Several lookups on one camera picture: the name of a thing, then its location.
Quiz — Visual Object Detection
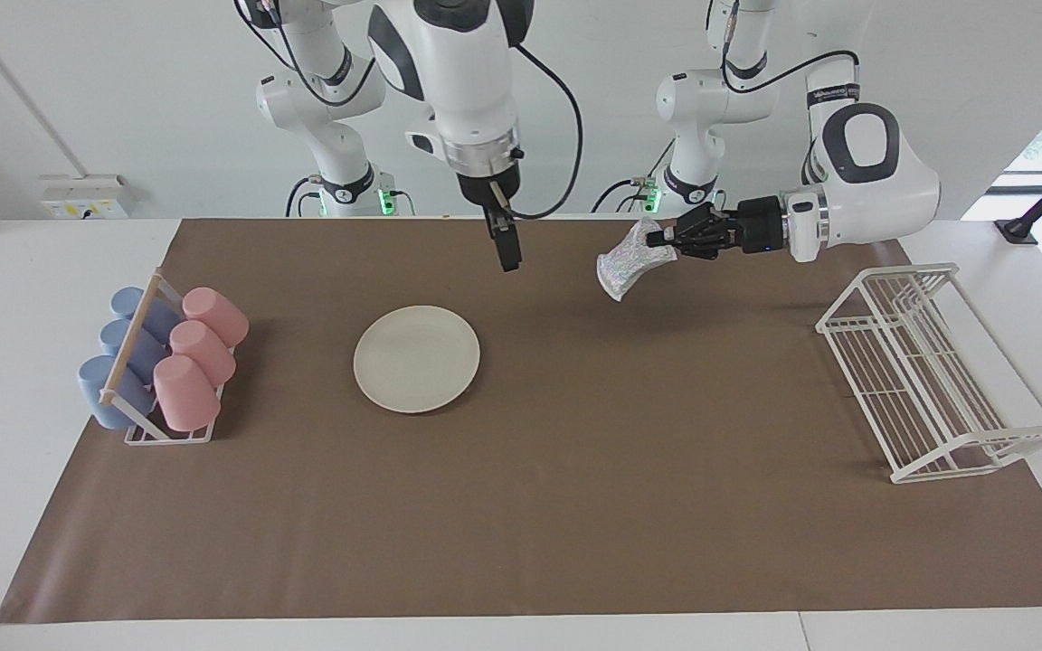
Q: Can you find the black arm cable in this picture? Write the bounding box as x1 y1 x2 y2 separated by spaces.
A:
507 41 583 221
706 0 861 96

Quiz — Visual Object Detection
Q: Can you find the blue plastic cup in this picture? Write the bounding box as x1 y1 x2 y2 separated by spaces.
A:
78 355 156 429
110 287 185 346
99 319 171 382

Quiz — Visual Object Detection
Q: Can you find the black base cable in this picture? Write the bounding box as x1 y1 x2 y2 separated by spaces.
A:
284 175 325 218
591 140 671 214

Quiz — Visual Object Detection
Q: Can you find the pink plastic cup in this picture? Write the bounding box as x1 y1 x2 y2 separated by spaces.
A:
153 354 222 432
182 287 250 349
169 321 237 387

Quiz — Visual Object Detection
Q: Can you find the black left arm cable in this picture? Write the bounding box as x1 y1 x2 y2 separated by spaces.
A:
706 0 861 96

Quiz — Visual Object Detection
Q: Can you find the cream round plate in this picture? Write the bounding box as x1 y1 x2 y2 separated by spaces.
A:
353 306 481 415

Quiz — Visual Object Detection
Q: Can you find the cup rack with wooden rod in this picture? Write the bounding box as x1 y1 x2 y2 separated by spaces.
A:
99 271 237 446

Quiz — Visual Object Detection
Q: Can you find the brown table mat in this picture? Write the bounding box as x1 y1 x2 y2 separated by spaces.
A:
0 217 1042 625

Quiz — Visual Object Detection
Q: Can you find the white wire dish rack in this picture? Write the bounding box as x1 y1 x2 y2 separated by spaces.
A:
815 262 1042 485

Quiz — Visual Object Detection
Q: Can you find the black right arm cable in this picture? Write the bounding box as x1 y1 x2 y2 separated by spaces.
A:
507 41 583 221

